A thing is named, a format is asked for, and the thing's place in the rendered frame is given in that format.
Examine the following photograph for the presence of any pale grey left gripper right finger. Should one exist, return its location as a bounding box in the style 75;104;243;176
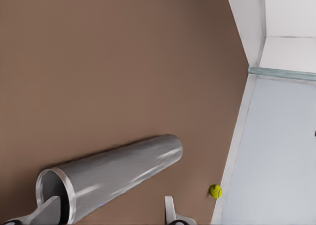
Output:
164;195;198;225

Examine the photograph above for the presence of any silver tennis ball tube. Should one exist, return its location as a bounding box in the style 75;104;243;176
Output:
36;134;184;225

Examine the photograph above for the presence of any yellow tennis ball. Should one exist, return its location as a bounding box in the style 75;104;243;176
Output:
208;184;223;199

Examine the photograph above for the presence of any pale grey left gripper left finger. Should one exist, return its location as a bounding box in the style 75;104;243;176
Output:
0;195;62;225

